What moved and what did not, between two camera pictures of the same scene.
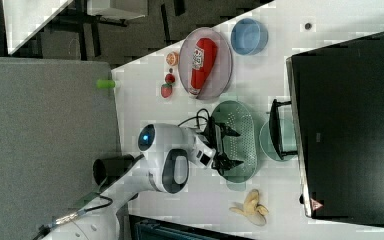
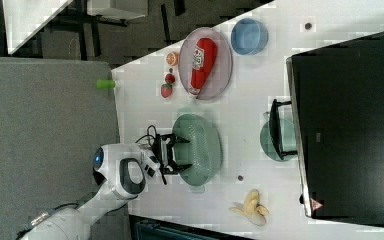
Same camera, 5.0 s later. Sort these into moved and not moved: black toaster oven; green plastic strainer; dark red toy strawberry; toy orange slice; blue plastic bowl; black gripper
Moved: green plastic strainer; black gripper
Not moved: dark red toy strawberry; black toaster oven; toy orange slice; blue plastic bowl
